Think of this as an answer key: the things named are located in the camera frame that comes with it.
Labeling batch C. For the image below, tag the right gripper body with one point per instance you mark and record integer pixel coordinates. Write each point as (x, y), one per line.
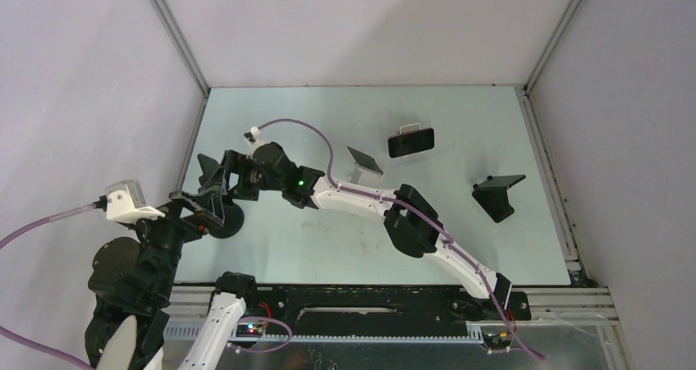
(250, 180)

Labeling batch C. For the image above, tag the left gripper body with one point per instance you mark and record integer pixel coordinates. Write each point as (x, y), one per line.
(172, 230)

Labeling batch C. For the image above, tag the black phone stand round base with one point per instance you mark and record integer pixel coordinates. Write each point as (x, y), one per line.
(233, 219)

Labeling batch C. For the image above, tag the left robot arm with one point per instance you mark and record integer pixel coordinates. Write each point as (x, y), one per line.
(135, 276)

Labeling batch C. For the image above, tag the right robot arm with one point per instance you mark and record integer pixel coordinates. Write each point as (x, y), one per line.
(410, 222)

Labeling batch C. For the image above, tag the small phone on stand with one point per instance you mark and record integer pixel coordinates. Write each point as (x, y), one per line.
(364, 161)

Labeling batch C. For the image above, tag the white angled phone stand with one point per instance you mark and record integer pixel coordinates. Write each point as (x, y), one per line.
(365, 177)

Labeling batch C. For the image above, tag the black smartphone on white stand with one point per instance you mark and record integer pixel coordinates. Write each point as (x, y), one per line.
(413, 142)

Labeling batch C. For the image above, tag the white phone stand behind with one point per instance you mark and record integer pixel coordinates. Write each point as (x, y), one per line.
(409, 128)

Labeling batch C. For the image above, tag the black angled phone stand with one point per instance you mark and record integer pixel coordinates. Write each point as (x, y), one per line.
(492, 195)

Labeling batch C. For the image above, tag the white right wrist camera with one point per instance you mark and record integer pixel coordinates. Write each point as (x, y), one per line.
(254, 137)

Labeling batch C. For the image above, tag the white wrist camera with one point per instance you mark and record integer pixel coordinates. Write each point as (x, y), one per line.
(254, 137)
(126, 203)

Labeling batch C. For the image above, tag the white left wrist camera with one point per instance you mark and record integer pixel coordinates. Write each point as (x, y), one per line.
(126, 203)

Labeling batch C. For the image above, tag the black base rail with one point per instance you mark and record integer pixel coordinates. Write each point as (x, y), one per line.
(375, 311)

